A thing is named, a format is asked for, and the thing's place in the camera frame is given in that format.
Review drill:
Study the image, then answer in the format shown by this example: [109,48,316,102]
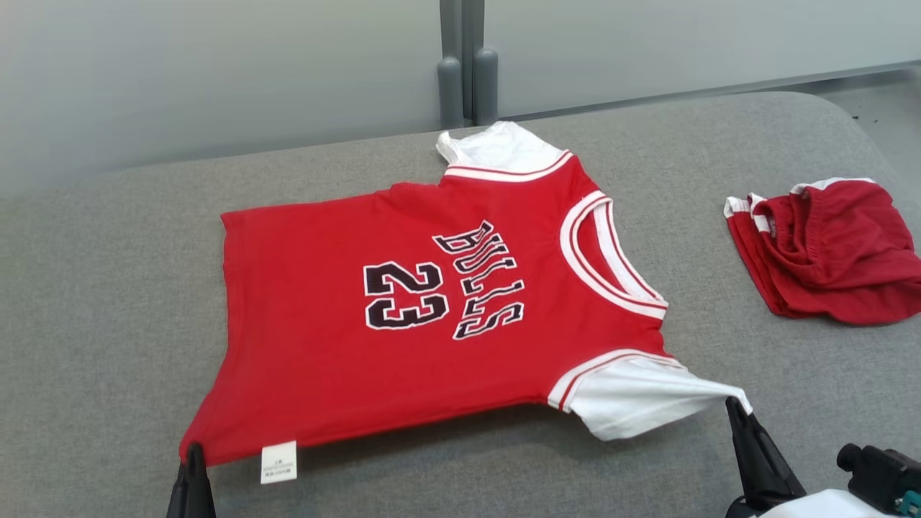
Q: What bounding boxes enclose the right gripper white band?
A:
[725,396,889,518]

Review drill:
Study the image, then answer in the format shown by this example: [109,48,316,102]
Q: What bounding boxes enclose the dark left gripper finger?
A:
[193,444,217,518]
[167,444,195,518]

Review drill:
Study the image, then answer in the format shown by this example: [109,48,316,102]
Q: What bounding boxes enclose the red Bulls jersey white sleeves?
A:
[178,121,754,484]

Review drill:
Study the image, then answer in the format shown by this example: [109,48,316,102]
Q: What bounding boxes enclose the red Bulls shorts white trim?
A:
[723,177,921,326]

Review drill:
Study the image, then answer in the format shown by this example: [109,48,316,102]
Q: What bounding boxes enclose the grey fabric sofa seat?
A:
[0,91,921,518]

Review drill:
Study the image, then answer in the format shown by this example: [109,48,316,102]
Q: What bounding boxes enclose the white partition panel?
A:
[0,0,443,199]
[496,0,921,119]

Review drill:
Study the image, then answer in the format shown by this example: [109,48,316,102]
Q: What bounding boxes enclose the grey partition post with foot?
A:
[460,0,499,127]
[437,0,465,130]

